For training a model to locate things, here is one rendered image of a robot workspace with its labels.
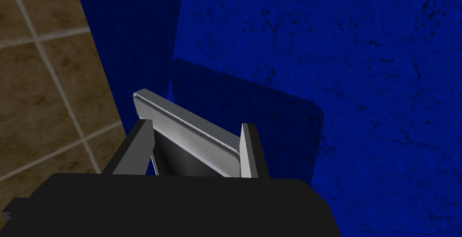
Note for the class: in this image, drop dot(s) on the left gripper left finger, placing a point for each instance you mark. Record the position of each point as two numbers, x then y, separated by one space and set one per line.
135 150

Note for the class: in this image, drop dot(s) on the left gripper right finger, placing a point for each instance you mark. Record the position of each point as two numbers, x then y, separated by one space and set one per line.
249 154

